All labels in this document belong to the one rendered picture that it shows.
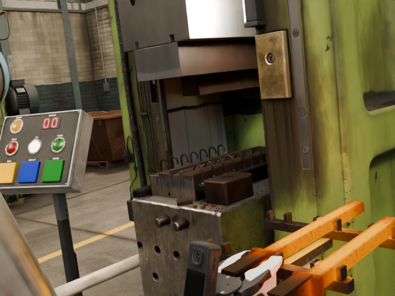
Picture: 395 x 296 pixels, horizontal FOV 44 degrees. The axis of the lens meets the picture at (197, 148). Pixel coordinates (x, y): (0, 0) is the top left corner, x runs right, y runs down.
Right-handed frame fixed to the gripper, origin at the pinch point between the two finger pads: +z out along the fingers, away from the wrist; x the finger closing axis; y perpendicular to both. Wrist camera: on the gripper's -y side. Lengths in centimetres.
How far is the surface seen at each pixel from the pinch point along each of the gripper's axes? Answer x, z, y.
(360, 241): 11.3, 13.3, 2.8
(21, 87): -552, 239, -9
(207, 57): -47, 48, -29
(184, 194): -52, 31, 7
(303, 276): 12.1, -5.6, -1.5
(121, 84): -94, 52, -25
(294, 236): -0.4, 10.5, 2.2
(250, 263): 0.8, -4.0, -0.7
